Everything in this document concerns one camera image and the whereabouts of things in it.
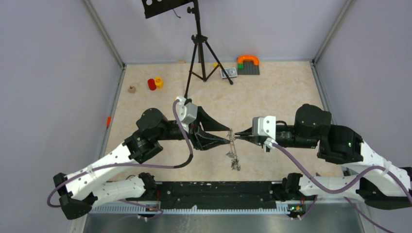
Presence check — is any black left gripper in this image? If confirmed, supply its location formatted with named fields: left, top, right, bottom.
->
left=155, top=106, right=231, bottom=150

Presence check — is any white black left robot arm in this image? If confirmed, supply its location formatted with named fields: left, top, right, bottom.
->
left=53, top=103, right=229, bottom=220

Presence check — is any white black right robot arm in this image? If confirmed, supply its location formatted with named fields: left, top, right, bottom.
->
left=235, top=104, right=412, bottom=210

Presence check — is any blue playing card box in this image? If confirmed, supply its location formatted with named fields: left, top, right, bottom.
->
left=220, top=67, right=238, bottom=79

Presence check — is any grey lego baseplate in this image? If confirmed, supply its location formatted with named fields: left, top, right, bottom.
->
left=237, top=62, right=260, bottom=75

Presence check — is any yellow plastic cylinder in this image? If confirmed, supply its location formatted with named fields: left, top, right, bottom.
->
left=154, top=77, right=164, bottom=89

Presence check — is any black tripod stand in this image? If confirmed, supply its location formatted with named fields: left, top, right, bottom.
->
left=184, top=0, right=234, bottom=99

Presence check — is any red plastic cylinder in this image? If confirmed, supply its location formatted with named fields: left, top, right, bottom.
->
left=147, top=79, right=157, bottom=91

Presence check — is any orange plastic arch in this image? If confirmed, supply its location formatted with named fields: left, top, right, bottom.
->
left=237, top=55, right=260, bottom=66

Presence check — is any small wooden block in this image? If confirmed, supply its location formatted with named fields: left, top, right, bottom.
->
left=128, top=85, right=137, bottom=94

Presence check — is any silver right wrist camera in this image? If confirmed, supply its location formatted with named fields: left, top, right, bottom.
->
left=252, top=116, right=277, bottom=152

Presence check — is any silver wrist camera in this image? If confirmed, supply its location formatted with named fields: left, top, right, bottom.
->
left=172, top=96, right=198, bottom=132
left=252, top=116, right=277, bottom=152

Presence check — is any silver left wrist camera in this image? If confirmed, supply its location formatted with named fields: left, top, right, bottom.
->
left=172, top=96, right=198, bottom=132

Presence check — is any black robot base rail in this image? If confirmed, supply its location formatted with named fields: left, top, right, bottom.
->
left=133, top=173, right=315, bottom=211

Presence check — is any black perforated mount plate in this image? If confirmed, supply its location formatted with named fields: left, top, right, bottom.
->
left=141, top=0, right=193, bottom=19

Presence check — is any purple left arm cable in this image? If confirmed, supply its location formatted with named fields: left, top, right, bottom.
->
left=47, top=100, right=194, bottom=213

